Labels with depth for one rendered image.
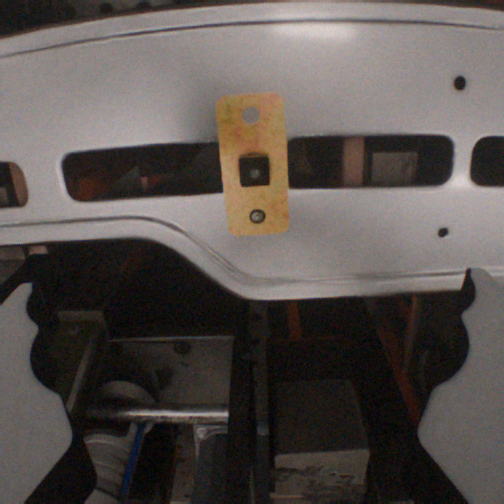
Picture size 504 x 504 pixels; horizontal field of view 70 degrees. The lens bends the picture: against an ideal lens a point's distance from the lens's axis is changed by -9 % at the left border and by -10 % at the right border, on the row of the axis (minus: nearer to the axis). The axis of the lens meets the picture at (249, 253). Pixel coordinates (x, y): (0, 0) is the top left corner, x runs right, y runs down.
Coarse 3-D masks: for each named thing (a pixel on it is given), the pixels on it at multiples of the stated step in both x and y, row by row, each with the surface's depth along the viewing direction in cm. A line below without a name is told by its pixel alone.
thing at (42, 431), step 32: (32, 288) 11; (0, 320) 9; (32, 320) 9; (0, 352) 8; (32, 352) 9; (0, 384) 8; (32, 384) 8; (0, 416) 7; (32, 416) 7; (64, 416) 7; (0, 448) 6; (32, 448) 6; (64, 448) 6; (0, 480) 6; (32, 480) 6; (64, 480) 6; (96, 480) 7
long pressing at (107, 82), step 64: (256, 0) 19; (320, 0) 19; (384, 0) 19; (0, 64) 20; (64, 64) 20; (128, 64) 20; (192, 64) 20; (256, 64) 20; (320, 64) 20; (384, 64) 20; (448, 64) 20; (0, 128) 22; (64, 128) 22; (128, 128) 22; (192, 128) 22; (320, 128) 22; (384, 128) 22; (448, 128) 22; (64, 192) 24; (192, 192) 24; (320, 192) 24; (384, 192) 23; (448, 192) 23; (192, 256) 25; (256, 256) 25; (320, 256) 25; (384, 256) 25; (448, 256) 25
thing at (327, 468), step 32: (288, 320) 37; (320, 320) 37; (288, 352) 31; (320, 352) 31; (288, 384) 28; (320, 384) 28; (352, 384) 28; (288, 416) 26; (320, 416) 25; (352, 416) 25; (288, 448) 23; (320, 448) 23; (352, 448) 23; (288, 480) 24; (320, 480) 24; (352, 480) 24
